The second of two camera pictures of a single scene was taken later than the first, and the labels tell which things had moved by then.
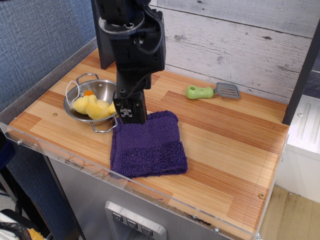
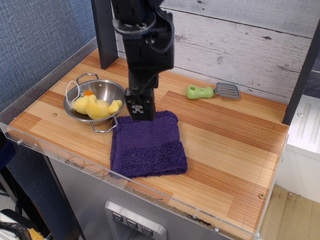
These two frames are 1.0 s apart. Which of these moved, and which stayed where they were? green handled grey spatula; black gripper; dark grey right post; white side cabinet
Moved: black gripper
Stayed: dark grey right post; green handled grey spatula; white side cabinet
